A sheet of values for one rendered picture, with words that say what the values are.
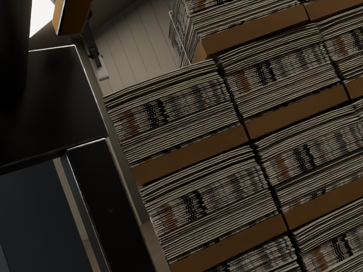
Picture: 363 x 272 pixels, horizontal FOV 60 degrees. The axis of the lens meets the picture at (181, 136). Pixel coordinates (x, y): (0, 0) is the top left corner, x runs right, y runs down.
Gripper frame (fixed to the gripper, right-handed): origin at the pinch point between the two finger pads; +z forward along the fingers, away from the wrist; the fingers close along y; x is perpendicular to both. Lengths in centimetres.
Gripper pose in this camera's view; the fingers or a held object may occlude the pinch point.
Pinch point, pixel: (100, 68)
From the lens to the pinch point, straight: 96.4
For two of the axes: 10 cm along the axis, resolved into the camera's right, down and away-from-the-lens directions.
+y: -1.4, 1.3, 9.8
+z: 3.7, 9.3, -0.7
